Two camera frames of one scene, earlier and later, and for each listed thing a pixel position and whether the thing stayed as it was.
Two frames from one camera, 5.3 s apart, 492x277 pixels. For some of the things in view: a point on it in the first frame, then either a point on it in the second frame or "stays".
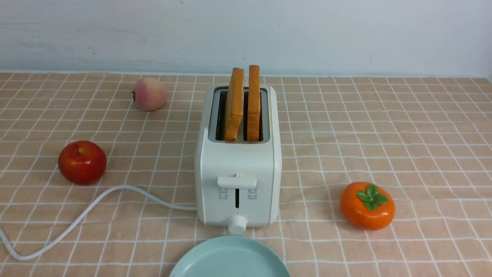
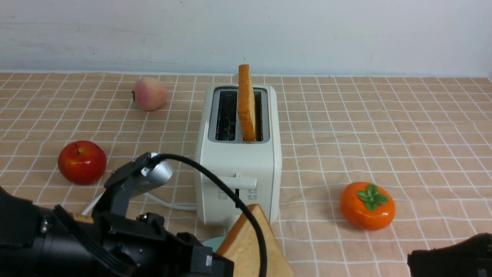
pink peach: [149, 95] stays
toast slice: [235, 104] to [241, 245]
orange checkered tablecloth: [427, 139] stays
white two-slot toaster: [238, 162] stays
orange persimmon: [366, 206] stays
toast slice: [253, 132] to [245, 104]
